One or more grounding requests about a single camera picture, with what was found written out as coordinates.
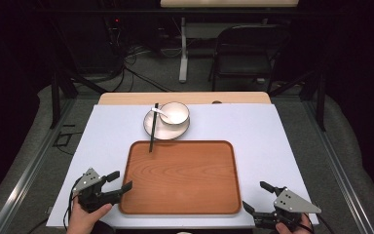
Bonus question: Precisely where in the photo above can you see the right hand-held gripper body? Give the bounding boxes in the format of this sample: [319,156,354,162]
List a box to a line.
[254,186,322,231]

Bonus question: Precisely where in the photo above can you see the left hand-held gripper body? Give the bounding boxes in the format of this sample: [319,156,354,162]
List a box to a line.
[72,167,113,215]

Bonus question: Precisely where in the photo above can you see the person's left hand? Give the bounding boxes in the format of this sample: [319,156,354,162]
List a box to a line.
[66,194,113,234]

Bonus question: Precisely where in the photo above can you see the person's right hand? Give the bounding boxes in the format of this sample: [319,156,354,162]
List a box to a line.
[275,214,314,234]

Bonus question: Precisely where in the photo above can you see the person's dark clothing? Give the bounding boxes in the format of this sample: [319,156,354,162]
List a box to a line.
[90,219,119,234]

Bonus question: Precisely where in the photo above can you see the white table mat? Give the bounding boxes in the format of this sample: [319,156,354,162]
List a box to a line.
[46,103,319,229]

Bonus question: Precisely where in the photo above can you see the black chopsticks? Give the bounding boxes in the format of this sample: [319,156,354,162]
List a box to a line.
[148,102,160,153]

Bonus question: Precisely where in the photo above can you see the wooden tray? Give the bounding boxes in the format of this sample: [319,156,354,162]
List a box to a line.
[119,139,243,215]

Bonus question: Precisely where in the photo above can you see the white plate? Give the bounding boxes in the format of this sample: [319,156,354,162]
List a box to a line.
[142,106,191,141]

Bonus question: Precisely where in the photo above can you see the white spoon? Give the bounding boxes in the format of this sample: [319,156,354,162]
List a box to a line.
[151,107,169,119]

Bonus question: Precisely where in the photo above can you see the white bowl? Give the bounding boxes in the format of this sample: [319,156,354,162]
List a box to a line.
[158,101,191,127]

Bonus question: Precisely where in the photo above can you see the black metal stand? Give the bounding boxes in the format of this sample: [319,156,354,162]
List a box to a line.
[268,62,327,133]
[49,62,109,130]

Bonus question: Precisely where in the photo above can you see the black folding chair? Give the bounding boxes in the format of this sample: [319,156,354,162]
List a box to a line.
[208,23,290,93]

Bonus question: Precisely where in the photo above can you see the white table leg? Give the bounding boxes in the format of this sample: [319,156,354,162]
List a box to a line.
[178,17,190,84]

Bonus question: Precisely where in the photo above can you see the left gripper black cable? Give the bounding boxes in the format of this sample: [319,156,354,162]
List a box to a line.
[62,176,83,232]

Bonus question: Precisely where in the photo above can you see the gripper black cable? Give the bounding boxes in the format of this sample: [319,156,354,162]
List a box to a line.
[304,211,336,234]
[62,176,83,232]

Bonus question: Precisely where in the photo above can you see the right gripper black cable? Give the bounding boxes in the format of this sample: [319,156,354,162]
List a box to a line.
[304,211,336,234]

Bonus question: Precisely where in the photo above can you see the aluminium floor rail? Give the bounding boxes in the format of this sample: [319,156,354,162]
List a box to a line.
[301,97,374,234]
[0,97,76,234]

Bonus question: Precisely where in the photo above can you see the black floor cables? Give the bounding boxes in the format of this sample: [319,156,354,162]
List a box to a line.
[108,43,178,94]

